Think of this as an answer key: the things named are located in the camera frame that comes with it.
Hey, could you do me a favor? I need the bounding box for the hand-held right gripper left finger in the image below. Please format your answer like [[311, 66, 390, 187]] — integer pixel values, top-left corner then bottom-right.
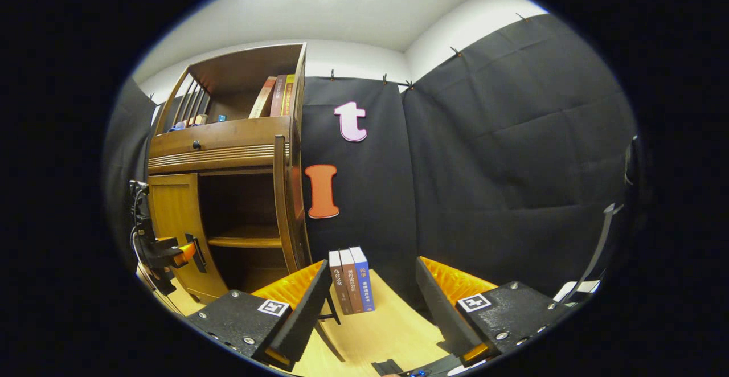
[[185, 259, 333, 372]]

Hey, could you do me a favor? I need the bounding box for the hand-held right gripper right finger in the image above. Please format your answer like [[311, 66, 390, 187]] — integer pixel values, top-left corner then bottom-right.
[[415, 256, 570, 366]]

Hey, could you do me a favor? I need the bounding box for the wooden double-door shoe cabinet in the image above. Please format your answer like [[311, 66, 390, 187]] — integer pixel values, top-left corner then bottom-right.
[[147, 43, 313, 304]]

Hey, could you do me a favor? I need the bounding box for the wooden inner cabinet shelf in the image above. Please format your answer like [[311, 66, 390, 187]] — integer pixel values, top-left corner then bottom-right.
[[208, 226, 284, 249]]

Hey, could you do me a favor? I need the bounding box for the black metal bookend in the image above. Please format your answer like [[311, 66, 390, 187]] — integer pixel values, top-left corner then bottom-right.
[[319, 294, 342, 326]]

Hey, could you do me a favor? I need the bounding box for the blue standing book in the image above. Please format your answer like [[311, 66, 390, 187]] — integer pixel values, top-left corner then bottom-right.
[[349, 246, 375, 312]]

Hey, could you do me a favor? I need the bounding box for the tan book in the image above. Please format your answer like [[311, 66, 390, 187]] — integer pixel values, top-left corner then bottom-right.
[[249, 76, 277, 119]]

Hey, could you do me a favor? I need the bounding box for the dark red book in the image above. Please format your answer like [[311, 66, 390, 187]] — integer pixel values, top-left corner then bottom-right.
[[270, 75, 287, 117]]

